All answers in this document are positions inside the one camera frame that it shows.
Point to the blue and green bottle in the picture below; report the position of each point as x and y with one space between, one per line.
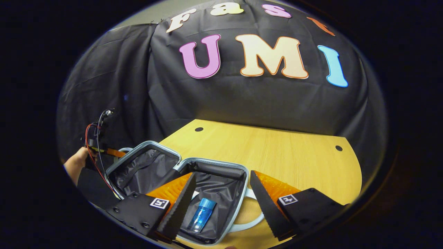
202 214

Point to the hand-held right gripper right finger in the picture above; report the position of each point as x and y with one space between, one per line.
268 211

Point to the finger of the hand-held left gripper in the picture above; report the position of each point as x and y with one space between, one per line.
116 153

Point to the black backdrop cloth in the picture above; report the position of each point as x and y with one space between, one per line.
242 100

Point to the light blue suitcase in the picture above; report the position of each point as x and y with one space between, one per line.
145 173

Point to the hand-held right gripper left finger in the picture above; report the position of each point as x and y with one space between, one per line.
181 211

